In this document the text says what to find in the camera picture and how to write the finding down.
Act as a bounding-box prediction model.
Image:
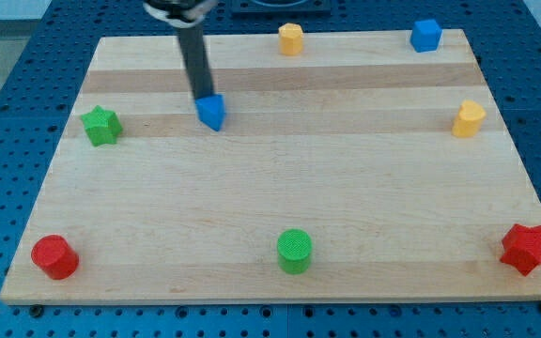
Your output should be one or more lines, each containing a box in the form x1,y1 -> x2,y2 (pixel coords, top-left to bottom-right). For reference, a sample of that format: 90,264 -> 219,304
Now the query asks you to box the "black pusher rod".
177,23 -> 215,100

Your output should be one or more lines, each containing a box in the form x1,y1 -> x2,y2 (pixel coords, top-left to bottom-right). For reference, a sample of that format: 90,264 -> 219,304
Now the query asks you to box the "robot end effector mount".
143,0 -> 218,27

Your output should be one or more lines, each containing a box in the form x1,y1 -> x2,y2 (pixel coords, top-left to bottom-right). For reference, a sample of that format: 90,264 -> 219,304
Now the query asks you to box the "yellow hexagon block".
278,23 -> 303,56

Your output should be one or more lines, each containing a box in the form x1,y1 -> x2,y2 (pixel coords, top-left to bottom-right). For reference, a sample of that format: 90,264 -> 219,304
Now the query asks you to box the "blue triangle block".
195,94 -> 225,131

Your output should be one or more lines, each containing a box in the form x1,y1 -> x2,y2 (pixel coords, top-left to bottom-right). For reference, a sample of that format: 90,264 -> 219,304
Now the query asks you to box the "green star block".
80,105 -> 123,146

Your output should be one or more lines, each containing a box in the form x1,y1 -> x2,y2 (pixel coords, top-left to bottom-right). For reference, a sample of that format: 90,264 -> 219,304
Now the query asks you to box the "wooden board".
0,29 -> 541,305

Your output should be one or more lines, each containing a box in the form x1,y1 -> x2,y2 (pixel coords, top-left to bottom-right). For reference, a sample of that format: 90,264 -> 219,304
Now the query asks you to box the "green cylinder block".
276,228 -> 313,274

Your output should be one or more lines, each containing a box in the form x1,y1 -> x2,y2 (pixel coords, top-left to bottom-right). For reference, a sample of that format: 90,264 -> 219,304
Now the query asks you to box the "blue cube block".
410,19 -> 442,53

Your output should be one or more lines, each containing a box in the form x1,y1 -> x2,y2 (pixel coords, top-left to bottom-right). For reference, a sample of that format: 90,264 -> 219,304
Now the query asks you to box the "red cylinder block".
31,235 -> 80,280

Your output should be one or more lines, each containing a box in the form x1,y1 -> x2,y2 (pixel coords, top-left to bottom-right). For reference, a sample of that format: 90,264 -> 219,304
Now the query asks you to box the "yellow heart block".
451,100 -> 487,138

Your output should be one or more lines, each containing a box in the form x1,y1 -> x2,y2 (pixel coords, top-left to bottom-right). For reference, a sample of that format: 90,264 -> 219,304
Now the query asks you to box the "red star block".
500,223 -> 541,276

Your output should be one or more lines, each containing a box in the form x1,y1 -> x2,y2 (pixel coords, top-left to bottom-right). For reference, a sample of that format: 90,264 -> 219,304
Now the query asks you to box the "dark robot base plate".
228,0 -> 332,14

